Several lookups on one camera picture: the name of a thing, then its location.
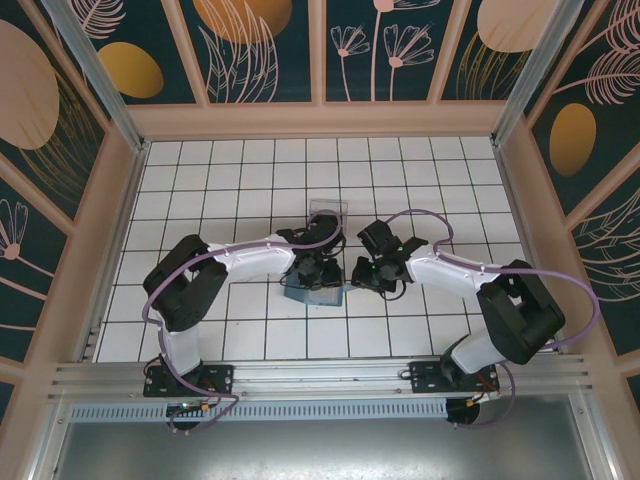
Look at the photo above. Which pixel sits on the blue leather card holder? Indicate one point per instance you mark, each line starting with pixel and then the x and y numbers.
pixel 305 296

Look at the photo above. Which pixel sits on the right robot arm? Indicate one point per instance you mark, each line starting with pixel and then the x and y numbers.
pixel 450 270

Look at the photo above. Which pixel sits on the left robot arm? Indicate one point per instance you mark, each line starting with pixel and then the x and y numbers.
pixel 250 256

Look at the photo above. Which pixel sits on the grey metal sheet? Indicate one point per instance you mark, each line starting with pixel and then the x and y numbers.
pixel 320 450

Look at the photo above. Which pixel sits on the small green circuit board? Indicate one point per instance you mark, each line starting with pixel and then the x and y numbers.
pixel 190 407

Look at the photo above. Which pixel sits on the aluminium mounting rail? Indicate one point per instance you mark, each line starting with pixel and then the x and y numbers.
pixel 320 372

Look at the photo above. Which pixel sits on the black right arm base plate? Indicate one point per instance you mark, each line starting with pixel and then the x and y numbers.
pixel 425 378

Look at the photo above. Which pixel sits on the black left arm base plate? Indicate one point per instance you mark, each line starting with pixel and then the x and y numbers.
pixel 220 378

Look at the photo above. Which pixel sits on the aluminium frame post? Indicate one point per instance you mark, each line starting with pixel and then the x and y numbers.
pixel 530 75
pixel 100 85

